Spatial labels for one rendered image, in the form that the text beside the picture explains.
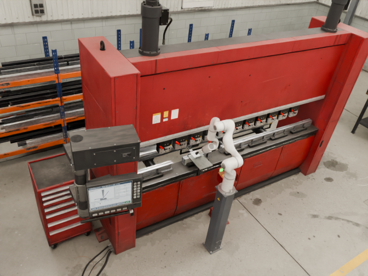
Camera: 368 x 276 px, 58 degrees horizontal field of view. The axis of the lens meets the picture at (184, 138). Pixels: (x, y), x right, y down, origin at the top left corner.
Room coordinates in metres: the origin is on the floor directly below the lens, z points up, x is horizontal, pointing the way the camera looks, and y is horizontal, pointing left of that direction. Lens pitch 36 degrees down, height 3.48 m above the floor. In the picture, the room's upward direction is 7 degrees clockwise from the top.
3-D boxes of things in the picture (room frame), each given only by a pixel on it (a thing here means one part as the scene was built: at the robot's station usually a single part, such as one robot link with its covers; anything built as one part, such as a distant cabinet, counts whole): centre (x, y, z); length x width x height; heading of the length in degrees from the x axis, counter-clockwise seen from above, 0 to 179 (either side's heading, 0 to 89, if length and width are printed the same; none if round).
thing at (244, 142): (3.86, -1.17, 0.92); 1.67 x 0.06 x 0.10; 125
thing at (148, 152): (3.61, -0.29, 0.93); 2.30 x 0.14 x 0.10; 125
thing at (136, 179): (1.94, 0.52, 1.42); 0.45 x 0.12 x 0.36; 116
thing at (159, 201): (3.47, -0.70, 0.41); 3.00 x 0.21 x 0.83; 125
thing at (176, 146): (3.00, 0.04, 1.26); 0.15 x 0.09 x 0.17; 125
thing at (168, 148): (2.89, 0.21, 1.26); 0.15 x 0.09 x 0.17; 125
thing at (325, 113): (4.59, -1.90, 1.15); 0.85 x 0.25 x 2.30; 35
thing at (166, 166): (2.82, 0.31, 0.92); 0.50 x 0.06 x 0.10; 125
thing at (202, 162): (3.01, -0.22, 1.00); 0.26 x 0.18 x 0.01; 35
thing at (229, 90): (3.51, -0.67, 1.74); 3.00 x 0.08 x 0.80; 125
